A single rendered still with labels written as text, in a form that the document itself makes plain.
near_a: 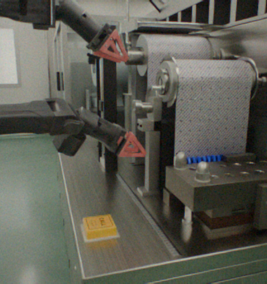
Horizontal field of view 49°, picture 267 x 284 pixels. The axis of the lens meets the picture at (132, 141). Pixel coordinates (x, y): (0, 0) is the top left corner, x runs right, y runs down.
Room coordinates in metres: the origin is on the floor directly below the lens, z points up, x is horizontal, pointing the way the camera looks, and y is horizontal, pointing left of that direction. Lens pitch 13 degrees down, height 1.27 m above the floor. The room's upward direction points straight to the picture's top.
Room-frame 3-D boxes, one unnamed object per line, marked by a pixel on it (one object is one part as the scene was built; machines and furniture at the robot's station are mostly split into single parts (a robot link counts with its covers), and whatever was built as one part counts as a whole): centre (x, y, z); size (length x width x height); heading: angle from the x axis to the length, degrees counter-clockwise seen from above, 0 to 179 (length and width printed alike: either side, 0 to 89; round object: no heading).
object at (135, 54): (1.10, -0.01, 1.33); 0.06 x 0.06 x 0.06; 16
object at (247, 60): (0.94, -0.34, 1.25); 0.15 x 0.01 x 0.15; 16
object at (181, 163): (0.74, -0.13, 1.05); 0.04 x 0.04 x 0.04
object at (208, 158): (0.82, -0.24, 1.03); 0.21 x 0.04 x 0.03; 106
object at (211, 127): (0.84, -0.23, 1.11); 0.23 x 0.01 x 0.18; 106
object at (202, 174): (0.65, -0.16, 1.05); 0.04 x 0.04 x 0.04
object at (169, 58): (0.87, -0.10, 1.25); 0.15 x 0.01 x 0.15; 16
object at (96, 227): (0.65, 0.08, 0.91); 0.07 x 0.07 x 0.02; 16
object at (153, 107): (0.89, -0.05, 1.05); 0.06 x 0.05 x 0.31; 106
